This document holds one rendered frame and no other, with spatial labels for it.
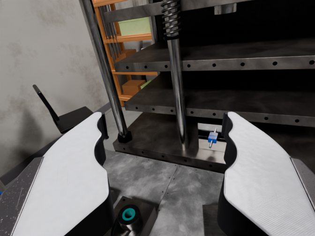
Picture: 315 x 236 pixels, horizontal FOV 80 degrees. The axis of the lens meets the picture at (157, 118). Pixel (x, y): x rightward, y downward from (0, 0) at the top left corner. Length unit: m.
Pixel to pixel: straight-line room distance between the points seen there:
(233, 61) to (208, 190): 0.57
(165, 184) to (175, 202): 0.10
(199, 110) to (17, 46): 2.34
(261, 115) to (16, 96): 2.56
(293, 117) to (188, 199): 0.57
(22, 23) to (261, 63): 2.62
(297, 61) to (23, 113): 2.72
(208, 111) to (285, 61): 0.38
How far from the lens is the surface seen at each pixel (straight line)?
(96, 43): 1.07
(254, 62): 0.89
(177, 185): 0.93
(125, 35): 3.14
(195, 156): 1.09
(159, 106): 1.08
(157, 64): 0.98
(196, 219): 0.84
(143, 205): 0.81
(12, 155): 2.90
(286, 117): 0.99
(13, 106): 2.80
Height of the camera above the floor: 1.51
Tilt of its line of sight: 30 degrees down
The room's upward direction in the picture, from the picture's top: 10 degrees counter-clockwise
